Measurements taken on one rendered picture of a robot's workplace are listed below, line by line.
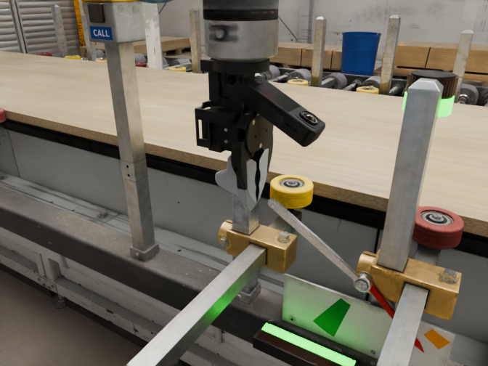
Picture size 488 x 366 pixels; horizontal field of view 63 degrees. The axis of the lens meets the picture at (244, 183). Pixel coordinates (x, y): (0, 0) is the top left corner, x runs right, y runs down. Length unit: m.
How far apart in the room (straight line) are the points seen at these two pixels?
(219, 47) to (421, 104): 0.25
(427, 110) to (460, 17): 7.18
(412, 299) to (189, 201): 0.64
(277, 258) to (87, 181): 0.81
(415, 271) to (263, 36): 0.38
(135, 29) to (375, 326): 0.62
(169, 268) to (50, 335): 1.05
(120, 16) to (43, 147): 0.81
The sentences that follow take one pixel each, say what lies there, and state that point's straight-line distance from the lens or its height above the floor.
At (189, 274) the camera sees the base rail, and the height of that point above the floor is 0.70.
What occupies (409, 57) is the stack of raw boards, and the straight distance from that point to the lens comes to 6.50.
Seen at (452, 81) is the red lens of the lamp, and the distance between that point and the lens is 0.57.
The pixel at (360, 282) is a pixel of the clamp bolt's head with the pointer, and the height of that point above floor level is 0.85.
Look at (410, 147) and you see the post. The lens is 0.54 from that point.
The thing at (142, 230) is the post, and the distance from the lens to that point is 0.88.
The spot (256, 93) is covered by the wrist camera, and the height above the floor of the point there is 1.12.
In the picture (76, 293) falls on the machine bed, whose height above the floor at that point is 0.16.
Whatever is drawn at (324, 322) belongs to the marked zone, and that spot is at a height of 0.73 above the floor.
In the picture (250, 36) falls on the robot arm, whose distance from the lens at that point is 0.48.
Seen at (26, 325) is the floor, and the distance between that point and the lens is 1.95.
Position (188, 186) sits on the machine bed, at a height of 0.78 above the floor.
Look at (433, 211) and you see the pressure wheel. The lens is 0.73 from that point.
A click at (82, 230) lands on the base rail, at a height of 0.70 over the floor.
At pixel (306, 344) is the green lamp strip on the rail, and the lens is 0.72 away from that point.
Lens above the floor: 1.23
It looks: 25 degrees down
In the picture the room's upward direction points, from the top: straight up
